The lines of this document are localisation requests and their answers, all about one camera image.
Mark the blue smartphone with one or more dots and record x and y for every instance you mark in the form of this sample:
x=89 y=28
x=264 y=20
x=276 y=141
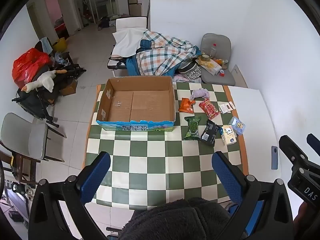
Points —
x=274 y=157

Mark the green snack packet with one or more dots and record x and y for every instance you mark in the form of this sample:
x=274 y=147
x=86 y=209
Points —
x=192 y=127

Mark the patterned dark cloth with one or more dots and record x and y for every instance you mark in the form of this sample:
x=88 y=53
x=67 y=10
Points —
x=190 y=70

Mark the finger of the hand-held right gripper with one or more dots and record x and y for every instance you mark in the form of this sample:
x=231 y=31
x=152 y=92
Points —
x=291 y=150
x=315 y=142

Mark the orange snack packet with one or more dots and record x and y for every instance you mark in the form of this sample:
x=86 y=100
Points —
x=186 y=105

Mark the brown wooden stool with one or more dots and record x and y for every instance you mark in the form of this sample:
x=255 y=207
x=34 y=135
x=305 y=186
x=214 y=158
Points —
x=22 y=165

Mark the grey folding chair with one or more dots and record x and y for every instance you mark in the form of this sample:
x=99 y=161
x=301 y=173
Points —
x=25 y=135

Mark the clear plastic bottle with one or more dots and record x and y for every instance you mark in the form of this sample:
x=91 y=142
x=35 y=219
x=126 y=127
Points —
x=213 y=51

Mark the plaid blanket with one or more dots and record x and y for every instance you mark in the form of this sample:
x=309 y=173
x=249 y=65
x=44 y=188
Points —
x=155 y=57

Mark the grey padded chair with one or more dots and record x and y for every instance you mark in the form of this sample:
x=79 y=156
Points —
x=220 y=42

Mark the yellow flat packet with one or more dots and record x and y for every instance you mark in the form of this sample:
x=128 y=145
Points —
x=211 y=66

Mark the small red box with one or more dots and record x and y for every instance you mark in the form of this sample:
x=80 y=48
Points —
x=222 y=73

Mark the blue tissue pack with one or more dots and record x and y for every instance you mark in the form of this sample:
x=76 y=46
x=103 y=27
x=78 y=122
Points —
x=237 y=126

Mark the white goose plush toy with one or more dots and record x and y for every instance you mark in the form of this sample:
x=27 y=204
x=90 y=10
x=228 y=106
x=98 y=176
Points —
x=45 y=80

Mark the black snack packet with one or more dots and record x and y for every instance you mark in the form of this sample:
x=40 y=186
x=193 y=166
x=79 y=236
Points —
x=210 y=132

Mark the black stroller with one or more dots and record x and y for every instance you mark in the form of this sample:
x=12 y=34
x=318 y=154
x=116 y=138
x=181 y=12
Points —
x=37 y=102

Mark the white sheet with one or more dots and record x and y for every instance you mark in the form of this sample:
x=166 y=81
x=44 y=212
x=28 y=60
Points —
x=125 y=42

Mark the purple plush cloth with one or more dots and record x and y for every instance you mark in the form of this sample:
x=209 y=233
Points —
x=200 y=94

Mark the red plastic bag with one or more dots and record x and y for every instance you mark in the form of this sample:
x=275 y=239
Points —
x=27 y=65

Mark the yellow bag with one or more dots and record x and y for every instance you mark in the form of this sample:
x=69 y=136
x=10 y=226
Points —
x=60 y=45

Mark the red snack packet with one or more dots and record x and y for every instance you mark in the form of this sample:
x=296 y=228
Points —
x=209 y=109

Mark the tape roll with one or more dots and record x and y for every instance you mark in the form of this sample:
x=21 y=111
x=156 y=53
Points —
x=205 y=57

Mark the light blue towel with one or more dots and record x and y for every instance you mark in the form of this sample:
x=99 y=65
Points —
x=46 y=43

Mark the white flat panel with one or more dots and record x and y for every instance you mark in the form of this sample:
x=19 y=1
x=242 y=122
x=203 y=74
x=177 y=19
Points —
x=238 y=76

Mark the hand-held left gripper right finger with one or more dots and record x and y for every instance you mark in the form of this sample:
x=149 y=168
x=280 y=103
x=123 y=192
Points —
x=226 y=177

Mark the small brown cardboard box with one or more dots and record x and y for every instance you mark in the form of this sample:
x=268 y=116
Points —
x=68 y=87

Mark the person's dark fleece clothing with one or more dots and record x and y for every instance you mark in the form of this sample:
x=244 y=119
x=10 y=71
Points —
x=175 y=220

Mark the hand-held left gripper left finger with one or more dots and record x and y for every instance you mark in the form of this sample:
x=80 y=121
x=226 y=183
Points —
x=96 y=177

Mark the white paper card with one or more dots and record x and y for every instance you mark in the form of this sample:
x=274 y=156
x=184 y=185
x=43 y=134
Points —
x=227 y=107

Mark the white chair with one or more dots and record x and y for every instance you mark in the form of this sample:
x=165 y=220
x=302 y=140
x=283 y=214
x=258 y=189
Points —
x=130 y=22

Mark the yellow tissue pack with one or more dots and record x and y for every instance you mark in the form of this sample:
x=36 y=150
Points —
x=228 y=135

